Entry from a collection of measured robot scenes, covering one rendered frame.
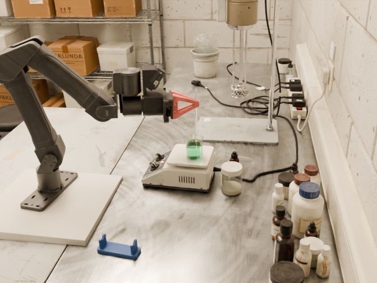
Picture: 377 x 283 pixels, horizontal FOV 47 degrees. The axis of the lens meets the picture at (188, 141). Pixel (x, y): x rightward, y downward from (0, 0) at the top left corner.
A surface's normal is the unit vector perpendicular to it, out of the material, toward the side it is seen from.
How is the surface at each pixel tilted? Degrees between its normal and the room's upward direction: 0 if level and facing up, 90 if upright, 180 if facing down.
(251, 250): 0
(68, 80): 87
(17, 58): 89
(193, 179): 90
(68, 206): 2
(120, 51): 90
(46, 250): 0
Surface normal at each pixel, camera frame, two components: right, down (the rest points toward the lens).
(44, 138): 0.11, 0.22
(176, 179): -0.22, 0.44
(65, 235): 0.00, -0.90
